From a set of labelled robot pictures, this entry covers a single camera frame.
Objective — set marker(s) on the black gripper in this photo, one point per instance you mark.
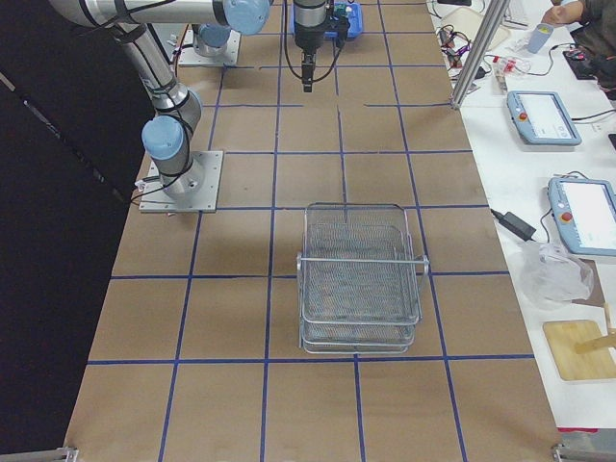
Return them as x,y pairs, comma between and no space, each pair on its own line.
306,38

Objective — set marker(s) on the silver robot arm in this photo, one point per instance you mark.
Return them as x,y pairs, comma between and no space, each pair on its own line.
166,137
217,42

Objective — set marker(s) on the clear box with red button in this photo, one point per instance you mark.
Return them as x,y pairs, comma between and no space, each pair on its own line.
505,65

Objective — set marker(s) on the blue plastic tray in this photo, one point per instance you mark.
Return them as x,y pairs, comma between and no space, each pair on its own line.
355,23

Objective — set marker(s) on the beige plastic tray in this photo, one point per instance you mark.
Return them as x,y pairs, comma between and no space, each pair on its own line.
467,21

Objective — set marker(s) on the light blue cup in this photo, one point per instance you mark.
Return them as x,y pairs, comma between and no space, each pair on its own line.
539,37

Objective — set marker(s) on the far blue teach pendant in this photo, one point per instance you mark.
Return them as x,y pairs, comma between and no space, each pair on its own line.
541,118

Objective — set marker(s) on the blue teach pendant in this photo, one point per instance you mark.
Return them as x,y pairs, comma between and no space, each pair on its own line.
584,214
541,118

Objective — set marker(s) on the black power adapter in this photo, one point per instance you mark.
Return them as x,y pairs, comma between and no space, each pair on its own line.
516,225

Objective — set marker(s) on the near blue teach pendant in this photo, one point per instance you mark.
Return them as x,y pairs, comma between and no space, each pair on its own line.
584,214

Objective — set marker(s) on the clear plastic bag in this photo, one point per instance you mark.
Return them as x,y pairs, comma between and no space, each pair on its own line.
551,272

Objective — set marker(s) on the wooden board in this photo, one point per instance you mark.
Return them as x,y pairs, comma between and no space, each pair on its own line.
580,351

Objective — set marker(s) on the green and white switch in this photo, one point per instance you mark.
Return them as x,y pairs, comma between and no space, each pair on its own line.
345,9

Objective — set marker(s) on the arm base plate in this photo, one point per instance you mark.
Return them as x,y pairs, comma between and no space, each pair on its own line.
207,56
196,190

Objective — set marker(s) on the aluminium frame post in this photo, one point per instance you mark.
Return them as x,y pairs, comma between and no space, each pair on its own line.
485,33

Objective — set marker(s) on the wire mesh shelf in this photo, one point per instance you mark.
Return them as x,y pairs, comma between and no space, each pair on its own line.
357,280

